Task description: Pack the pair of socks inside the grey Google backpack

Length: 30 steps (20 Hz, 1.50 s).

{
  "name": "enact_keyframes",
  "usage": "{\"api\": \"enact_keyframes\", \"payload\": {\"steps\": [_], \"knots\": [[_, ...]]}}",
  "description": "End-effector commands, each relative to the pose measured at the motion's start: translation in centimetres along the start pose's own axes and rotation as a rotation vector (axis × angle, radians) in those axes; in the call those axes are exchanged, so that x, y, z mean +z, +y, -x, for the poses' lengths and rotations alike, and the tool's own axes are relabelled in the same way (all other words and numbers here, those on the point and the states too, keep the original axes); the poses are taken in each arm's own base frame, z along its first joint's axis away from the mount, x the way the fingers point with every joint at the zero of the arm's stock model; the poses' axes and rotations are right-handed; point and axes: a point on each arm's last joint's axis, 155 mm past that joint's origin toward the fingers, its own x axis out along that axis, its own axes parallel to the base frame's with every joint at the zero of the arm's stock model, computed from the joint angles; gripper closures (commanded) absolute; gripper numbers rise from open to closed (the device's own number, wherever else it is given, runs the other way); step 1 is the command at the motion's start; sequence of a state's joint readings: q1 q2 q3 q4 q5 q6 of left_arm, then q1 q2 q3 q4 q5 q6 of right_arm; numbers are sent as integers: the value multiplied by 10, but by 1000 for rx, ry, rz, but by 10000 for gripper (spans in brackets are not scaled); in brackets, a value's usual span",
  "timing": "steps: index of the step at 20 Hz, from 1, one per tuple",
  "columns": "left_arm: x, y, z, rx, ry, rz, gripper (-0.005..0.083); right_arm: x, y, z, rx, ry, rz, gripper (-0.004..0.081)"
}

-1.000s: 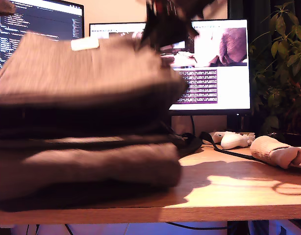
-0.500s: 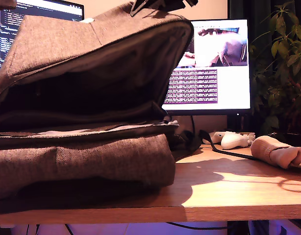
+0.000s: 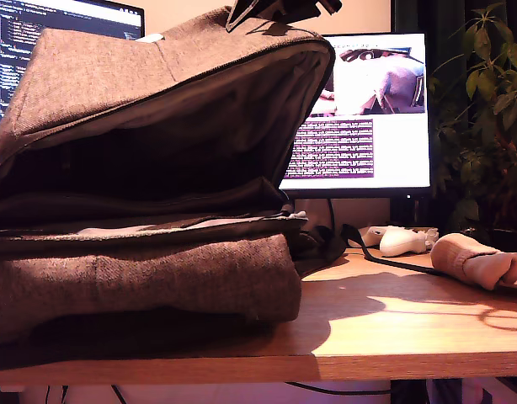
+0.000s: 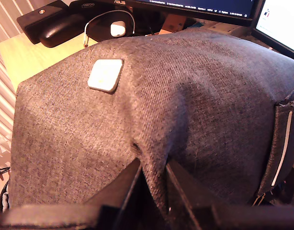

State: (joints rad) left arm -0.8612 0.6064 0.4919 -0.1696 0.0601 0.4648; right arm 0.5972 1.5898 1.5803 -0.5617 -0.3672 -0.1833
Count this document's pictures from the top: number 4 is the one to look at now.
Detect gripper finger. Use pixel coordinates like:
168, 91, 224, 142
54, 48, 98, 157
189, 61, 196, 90
166, 160, 221, 230
86, 158, 167, 230

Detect grey fabric backpack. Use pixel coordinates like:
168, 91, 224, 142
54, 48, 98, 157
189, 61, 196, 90
0, 26, 294, 230

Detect white ribbed radiator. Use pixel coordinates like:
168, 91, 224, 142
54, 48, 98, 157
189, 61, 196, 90
0, 0, 24, 172

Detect black round pad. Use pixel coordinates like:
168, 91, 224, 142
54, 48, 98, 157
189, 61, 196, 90
86, 10, 136, 43

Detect white earbuds case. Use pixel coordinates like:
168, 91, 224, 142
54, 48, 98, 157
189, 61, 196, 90
110, 21, 126, 38

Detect black glasses case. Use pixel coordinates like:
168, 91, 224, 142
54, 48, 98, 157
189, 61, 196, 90
39, 13, 87, 48

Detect brown cardboard box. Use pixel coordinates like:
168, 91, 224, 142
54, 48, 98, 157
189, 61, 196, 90
158, 13, 187, 34

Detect monitor with dark code screen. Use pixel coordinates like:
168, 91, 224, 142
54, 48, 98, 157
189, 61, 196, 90
113, 0, 260, 27

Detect flat black box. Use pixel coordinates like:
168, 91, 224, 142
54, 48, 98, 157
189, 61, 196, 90
16, 0, 70, 45

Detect monitor with white purple screen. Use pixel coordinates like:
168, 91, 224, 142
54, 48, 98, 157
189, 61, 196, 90
251, 0, 294, 63

